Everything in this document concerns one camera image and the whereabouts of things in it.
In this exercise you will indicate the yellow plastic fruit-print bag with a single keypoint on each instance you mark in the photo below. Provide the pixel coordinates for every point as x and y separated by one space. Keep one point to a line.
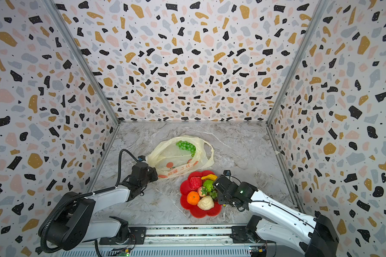
169 161

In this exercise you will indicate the green wrinkled toy fruit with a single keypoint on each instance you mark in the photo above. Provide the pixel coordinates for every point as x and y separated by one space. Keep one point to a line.
208 184

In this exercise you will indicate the red toy fruit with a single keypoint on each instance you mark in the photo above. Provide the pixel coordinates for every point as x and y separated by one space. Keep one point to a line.
195 183

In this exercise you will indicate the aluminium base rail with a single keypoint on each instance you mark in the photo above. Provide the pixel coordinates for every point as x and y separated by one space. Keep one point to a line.
206 240

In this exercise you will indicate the aluminium left corner post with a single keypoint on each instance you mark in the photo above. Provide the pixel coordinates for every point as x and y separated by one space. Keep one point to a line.
69 39

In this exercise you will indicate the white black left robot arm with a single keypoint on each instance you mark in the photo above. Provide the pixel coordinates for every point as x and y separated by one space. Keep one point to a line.
70 222

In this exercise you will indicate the orange toy fruit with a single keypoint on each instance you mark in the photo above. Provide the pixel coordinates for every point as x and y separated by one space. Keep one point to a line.
193 198

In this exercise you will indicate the aluminium right corner post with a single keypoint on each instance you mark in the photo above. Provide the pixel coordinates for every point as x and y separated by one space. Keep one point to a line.
298 58

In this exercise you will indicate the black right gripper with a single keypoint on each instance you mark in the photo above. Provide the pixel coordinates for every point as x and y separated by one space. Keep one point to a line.
220 201

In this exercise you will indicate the cream white toy fruit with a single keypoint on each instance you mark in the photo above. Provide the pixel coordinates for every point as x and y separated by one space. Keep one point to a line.
206 203

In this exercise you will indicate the green toy grape bunch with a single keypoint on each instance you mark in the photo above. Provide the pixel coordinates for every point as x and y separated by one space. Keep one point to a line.
187 146

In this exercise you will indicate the red flower-shaped plate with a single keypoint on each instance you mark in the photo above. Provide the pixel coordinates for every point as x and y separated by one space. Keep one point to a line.
194 210

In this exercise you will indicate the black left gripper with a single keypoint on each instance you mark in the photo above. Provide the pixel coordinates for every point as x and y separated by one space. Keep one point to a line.
152 171

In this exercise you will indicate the dark brown toy fruit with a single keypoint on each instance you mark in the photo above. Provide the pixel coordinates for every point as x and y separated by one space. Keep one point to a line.
213 195

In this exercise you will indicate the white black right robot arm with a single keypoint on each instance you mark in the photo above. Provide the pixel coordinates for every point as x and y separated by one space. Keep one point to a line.
272 221

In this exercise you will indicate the aluminium corner post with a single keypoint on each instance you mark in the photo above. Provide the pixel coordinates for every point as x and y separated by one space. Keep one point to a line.
69 39
298 58

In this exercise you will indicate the yellow toy banana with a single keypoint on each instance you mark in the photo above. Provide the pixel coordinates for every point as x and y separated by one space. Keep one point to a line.
211 177

